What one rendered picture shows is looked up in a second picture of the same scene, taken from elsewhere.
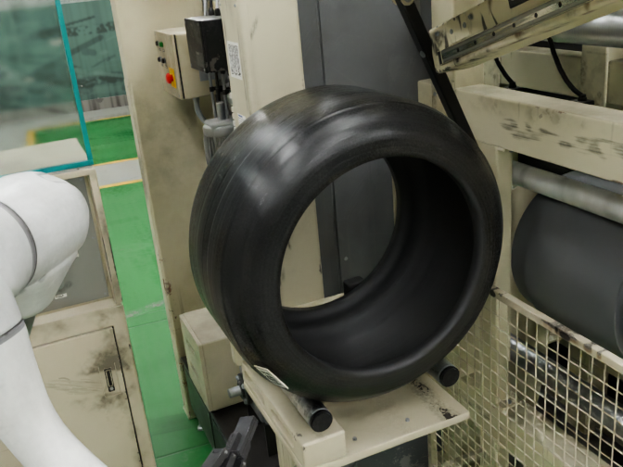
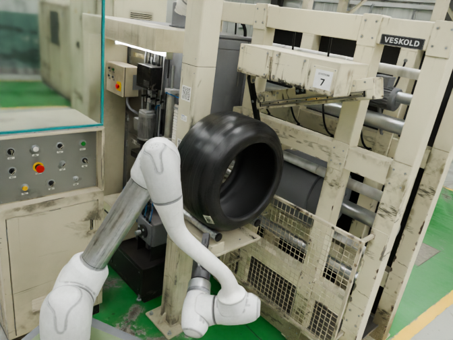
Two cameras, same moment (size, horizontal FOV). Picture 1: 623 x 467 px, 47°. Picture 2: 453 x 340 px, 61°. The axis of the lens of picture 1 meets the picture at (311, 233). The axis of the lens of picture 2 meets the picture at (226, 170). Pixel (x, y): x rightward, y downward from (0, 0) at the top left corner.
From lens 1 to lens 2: 0.79 m
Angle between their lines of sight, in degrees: 22
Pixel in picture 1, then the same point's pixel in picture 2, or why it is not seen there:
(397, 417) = (235, 238)
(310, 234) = not seen: hidden behind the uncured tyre
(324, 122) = (241, 128)
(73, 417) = (73, 241)
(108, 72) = not seen: outside the picture
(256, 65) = (197, 97)
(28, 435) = (180, 230)
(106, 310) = (96, 192)
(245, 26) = (197, 81)
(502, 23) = (292, 98)
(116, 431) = not seen: hidden behind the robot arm
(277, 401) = (193, 231)
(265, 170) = (222, 143)
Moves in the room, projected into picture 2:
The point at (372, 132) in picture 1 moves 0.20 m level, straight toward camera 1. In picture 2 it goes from (256, 133) to (272, 148)
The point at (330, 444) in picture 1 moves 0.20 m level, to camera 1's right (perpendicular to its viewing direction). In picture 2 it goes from (219, 246) to (255, 243)
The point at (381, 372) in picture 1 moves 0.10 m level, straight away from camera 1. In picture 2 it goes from (241, 220) to (235, 210)
